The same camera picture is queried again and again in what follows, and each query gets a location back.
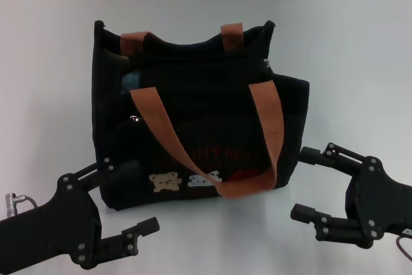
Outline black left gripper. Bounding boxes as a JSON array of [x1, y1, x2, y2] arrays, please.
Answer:
[[0, 157, 161, 275]]

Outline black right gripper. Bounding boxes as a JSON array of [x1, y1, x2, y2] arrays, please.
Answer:
[[290, 141, 412, 251]]

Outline black food bag brown straps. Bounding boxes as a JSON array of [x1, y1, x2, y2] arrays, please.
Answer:
[[92, 19, 312, 213]]

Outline left gripper silver cable connector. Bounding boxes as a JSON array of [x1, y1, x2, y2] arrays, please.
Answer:
[[5, 192, 42, 215]]

